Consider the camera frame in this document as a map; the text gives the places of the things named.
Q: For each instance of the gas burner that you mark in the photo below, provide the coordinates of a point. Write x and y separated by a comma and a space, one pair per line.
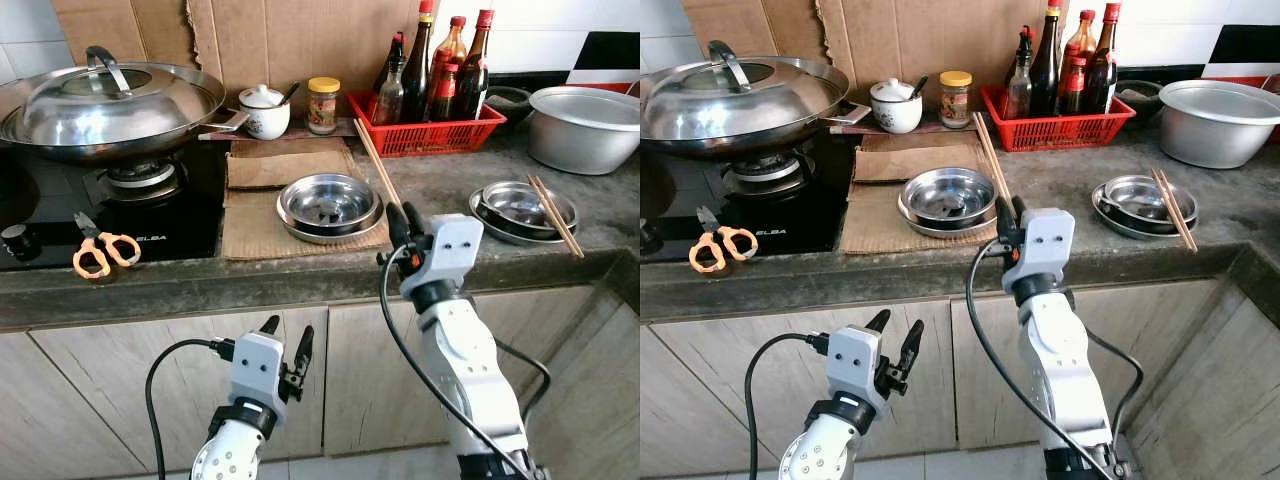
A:
762, 175
140, 180

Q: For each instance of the dark condiment spoon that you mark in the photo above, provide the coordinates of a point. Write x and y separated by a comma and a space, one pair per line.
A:
291, 93
919, 86

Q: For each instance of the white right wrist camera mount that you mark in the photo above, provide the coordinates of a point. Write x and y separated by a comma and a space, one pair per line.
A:
1045, 245
450, 250

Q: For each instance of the dark bottle black nozzle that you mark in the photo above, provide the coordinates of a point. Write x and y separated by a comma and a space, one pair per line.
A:
1024, 40
396, 45

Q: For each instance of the steel wok lid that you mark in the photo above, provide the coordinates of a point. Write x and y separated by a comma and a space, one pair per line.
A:
110, 110
740, 105

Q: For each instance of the flat cardboard mat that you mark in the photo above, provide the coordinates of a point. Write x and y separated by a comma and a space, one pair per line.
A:
250, 225
868, 215

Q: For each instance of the amber bottle red cap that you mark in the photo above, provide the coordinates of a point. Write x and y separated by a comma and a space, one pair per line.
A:
452, 42
1080, 38

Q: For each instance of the glass jar yellow lid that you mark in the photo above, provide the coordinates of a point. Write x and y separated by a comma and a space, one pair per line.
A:
955, 102
322, 108

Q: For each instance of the dark bowl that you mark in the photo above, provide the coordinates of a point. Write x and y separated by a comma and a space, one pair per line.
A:
1135, 100
505, 105

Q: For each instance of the clear glass bottle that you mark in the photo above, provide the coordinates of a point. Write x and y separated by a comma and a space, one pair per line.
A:
1018, 95
388, 100

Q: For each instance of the white ceramic condiment jar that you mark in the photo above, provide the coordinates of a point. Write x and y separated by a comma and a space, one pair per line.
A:
895, 112
264, 118

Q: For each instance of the wooden chopstick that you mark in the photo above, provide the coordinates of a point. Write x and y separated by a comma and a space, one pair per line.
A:
1178, 210
370, 156
992, 149
377, 155
552, 215
986, 150
1171, 210
560, 215

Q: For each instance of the red plastic basket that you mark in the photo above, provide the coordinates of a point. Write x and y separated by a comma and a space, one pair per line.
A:
430, 138
1060, 133

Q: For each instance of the black glass gas stove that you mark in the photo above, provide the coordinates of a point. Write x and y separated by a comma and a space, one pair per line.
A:
670, 190
50, 200

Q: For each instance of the black stove knob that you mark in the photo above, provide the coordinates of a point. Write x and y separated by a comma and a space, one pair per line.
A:
648, 240
14, 242

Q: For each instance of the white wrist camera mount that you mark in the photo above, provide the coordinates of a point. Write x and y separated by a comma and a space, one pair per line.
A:
1045, 245
450, 250
255, 368
853, 362

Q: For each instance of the large cardboard sheet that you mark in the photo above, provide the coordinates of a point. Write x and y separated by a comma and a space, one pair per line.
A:
930, 40
300, 45

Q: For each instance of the dark sauce bottle red cap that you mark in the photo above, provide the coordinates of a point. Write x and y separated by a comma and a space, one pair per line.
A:
1102, 75
472, 80

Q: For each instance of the small red label bottle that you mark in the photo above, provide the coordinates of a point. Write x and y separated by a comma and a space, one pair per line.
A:
1074, 90
444, 95

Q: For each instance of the folded cardboard mat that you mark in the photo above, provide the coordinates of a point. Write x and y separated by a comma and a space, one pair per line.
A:
285, 165
915, 158

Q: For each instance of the steel wok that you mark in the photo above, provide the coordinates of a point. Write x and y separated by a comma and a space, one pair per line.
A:
60, 150
700, 145

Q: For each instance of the wood grain cabinet door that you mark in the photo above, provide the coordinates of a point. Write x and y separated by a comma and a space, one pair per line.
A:
1230, 400
30, 420
1170, 310
720, 380
600, 400
655, 420
350, 400
100, 400

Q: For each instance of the large aluminium basin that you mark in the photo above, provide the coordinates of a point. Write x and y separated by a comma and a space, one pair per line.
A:
1215, 135
580, 140

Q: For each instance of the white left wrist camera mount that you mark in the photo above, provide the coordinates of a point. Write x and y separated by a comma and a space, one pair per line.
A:
853, 362
255, 368

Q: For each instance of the small cardboard sheet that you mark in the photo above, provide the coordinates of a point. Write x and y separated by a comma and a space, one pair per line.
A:
120, 25
750, 20

